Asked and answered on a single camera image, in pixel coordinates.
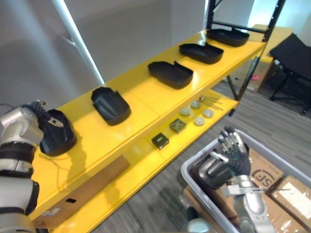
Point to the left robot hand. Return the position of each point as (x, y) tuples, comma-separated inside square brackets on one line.
[(40, 110)]

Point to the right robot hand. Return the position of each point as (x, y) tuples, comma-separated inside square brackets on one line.
[(239, 160)]

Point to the black plastic housing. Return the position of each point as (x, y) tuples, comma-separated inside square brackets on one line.
[(171, 74), (201, 53), (209, 172), (111, 106), (228, 37), (58, 140)]

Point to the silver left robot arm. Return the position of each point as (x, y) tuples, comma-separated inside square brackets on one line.
[(17, 131)]

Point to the yellow shelf board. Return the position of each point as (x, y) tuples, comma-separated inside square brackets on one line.
[(145, 167), (145, 102)]

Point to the grey plastic bin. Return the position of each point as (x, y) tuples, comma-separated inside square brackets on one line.
[(264, 148)]

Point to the cardboard box with round logo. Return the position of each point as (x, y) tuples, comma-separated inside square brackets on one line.
[(266, 170)]

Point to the round grey disc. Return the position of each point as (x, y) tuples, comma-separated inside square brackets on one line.
[(185, 111), (195, 104), (208, 113), (199, 120)]

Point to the plain brown cardboard box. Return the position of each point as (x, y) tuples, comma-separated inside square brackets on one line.
[(206, 206)]

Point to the cardboard box with white label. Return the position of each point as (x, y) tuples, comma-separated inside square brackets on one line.
[(291, 194)]

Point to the bundle of metal rods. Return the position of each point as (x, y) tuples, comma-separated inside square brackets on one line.
[(211, 102)]

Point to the small square olive tray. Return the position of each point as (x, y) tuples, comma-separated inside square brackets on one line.
[(177, 125)]

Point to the white slanted pole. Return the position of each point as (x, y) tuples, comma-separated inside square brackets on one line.
[(77, 41)]

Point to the small square black box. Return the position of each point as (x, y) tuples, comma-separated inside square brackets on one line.
[(160, 140)]

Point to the cardboard box with red label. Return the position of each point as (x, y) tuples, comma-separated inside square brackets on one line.
[(255, 75)]

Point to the long flat cardboard box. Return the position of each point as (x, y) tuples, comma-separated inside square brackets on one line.
[(92, 187)]

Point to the black folding chair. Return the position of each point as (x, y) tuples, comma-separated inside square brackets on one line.
[(294, 58)]

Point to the light wooden table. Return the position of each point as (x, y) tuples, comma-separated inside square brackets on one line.
[(279, 36)]

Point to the black metal shelf frame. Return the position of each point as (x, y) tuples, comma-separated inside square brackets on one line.
[(271, 21)]

